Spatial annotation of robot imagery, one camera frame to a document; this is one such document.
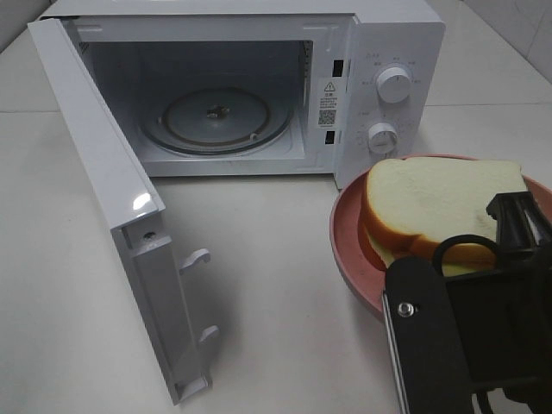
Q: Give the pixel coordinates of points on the pink round plate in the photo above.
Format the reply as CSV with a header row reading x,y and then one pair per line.
x,y
362,277

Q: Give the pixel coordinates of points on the white microwave knob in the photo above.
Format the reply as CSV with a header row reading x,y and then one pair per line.
x,y
393,84
382,138

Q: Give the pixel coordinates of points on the white microwave oven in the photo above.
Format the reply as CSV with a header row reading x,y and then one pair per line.
x,y
139,52

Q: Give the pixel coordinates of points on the white lower microwave knob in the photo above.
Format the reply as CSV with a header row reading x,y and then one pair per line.
x,y
382,138

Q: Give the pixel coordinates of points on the white bread sandwich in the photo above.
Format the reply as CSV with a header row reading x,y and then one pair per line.
x,y
409,207

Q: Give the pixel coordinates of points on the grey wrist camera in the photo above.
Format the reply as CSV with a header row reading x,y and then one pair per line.
x,y
429,366

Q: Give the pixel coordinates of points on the glass microwave turntable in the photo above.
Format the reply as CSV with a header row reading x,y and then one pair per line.
x,y
218,120

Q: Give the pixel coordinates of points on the white warning label sticker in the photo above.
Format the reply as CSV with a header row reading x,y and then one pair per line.
x,y
329,97

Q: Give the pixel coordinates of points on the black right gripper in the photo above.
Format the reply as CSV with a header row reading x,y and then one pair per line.
x,y
501,318

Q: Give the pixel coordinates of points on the white upper microwave knob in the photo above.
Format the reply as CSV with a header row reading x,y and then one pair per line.
x,y
393,84

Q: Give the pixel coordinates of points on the white microwave door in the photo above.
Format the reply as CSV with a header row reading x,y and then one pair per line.
x,y
133,210

